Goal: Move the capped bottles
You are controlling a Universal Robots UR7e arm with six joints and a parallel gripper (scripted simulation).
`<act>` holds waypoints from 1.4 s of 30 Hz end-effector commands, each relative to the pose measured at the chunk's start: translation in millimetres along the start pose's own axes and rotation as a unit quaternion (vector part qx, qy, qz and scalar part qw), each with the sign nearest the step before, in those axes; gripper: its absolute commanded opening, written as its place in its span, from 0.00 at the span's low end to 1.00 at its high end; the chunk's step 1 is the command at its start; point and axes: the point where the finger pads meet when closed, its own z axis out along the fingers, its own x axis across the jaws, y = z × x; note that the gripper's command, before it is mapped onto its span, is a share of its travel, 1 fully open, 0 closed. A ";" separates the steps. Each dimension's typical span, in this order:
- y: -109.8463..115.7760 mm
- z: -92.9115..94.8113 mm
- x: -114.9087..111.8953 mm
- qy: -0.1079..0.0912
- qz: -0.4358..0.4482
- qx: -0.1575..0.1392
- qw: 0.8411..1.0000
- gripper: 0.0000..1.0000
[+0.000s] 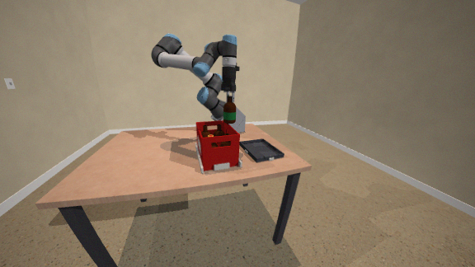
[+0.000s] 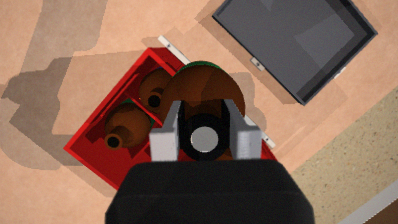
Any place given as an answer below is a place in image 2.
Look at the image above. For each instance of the red crate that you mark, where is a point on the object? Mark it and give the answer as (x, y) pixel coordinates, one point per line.
(112, 166)

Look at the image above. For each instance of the grey square tray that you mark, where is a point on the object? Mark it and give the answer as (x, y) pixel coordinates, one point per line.
(304, 44)

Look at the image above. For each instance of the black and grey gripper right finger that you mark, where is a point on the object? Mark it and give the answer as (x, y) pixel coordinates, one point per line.
(244, 141)

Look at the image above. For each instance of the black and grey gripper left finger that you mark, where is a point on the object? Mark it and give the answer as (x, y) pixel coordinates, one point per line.
(165, 141)

